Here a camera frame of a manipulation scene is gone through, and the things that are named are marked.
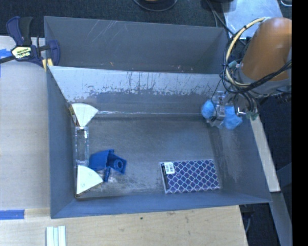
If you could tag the blue patterned flat box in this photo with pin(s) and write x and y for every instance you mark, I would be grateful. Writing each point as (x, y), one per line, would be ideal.
(192, 175)

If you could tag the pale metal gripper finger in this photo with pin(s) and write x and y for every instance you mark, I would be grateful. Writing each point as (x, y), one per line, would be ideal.
(219, 99)
(216, 122)

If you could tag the grey metal bin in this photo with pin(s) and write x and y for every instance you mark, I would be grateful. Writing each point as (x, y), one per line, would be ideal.
(149, 140)

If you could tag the clear plastic case white ends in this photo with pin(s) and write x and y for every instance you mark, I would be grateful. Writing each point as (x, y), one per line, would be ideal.
(86, 115)

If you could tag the light blue cloth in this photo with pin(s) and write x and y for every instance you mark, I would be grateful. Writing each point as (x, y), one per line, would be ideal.
(232, 120)

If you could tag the blue plastic toy part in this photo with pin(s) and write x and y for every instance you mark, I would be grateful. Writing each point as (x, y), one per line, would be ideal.
(100, 160)

